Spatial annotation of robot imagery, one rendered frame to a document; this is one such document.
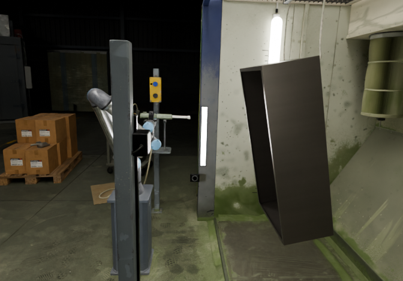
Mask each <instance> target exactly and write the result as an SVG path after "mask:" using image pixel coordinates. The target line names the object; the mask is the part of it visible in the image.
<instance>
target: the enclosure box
mask: <svg viewBox="0 0 403 281"><path fill-rule="evenodd" d="M240 76H241V81H242V89H243V97H244V102H245V110H246V118H247V123H248V131H249V139H250V144H251V152H252V160H253V165H254V173H255V181H256V186H257V194H258V202H259V204H260V206H261V208H262V210H263V211H264V213H265V215H266V217H267V218H268V220H269V221H270V223H271V225H272V226H273V228H274V230H275V232H276V233H277V235H278V236H279V238H280V240H281V242H282V243H283V245H284V246H285V245H289V244H294V243H299V242H303V241H309V240H314V239H318V238H323V237H329V236H333V235H334V234H333V219H332V204H331V196H330V181H329V167H328V158H327V143H326V129H325V120H324V106H323V91H322V82H321V68H320V56H319V55H318V56H310V57H306V58H298V59H291V60H286V61H280V62H273V63H269V64H263V65H256V66H253V67H247V68H240Z"/></svg>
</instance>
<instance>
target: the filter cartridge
mask: <svg viewBox="0 0 403 281"><path fill-rule="evenodd" d="M369 38H370V45H369V62H368V68H367V71H366V77H365V90H364V93H363V100H362V111H361V115H364V116H371V117H377V120H378V121H380V123H379V127H380V126H381V121H385V118H403V31H387V32H379V33H375V34H371V35H370V36H369Z"/></svg>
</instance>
